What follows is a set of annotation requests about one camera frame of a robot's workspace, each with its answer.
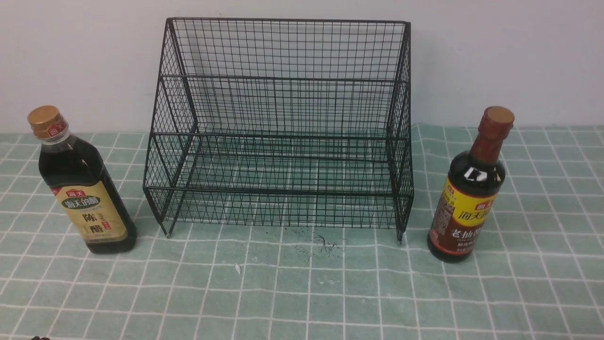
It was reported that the soy sauce bottle red cap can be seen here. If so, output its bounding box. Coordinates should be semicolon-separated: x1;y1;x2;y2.
427;106;515;263

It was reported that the vinegar bottle gold cap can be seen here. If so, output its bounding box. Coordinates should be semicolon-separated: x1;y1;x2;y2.
27;105;137;254

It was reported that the green checkered tablecloth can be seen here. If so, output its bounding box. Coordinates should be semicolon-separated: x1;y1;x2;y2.
0;125;604;340

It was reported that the black wire mesh shelf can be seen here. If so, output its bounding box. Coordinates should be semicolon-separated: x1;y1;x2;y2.
143;17;414;243

